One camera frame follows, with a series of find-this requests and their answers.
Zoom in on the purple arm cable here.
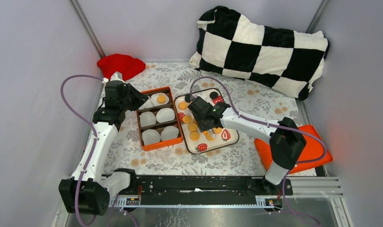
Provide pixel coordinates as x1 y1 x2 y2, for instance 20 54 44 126
189 76 328 226
60 74 107 227

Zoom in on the white strawberry tray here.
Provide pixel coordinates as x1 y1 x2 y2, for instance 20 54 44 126
175 94 239 154

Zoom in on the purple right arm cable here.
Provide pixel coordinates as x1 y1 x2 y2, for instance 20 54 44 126
189 76 328 226

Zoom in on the black white checkered pillow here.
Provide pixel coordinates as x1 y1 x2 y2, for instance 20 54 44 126
189 6 330 100

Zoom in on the black round cookie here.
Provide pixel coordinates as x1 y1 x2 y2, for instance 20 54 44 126
209 92 219 100

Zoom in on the orange fish cookie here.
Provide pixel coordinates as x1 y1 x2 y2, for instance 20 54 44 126
204 131 214 141

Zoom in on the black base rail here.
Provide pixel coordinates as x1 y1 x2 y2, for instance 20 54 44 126
119 175 293 207

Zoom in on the round orange cookie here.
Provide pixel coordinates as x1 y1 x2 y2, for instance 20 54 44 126
157 95 167 104
188 123 198 132
213 127 223 134
189 131 200 141
178 102 188 110
182 115 193 124

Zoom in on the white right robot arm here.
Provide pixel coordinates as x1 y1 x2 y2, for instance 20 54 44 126
188 96 307 195

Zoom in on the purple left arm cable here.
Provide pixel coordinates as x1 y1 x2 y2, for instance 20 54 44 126
60 74 107 227

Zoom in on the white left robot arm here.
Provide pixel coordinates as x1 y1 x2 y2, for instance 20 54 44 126
58 80 147 216

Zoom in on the orange cookie tin box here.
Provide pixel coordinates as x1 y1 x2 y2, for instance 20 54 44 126
136 87 183 151

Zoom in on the red knit hat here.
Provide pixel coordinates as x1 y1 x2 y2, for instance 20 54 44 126
97 53 146 81

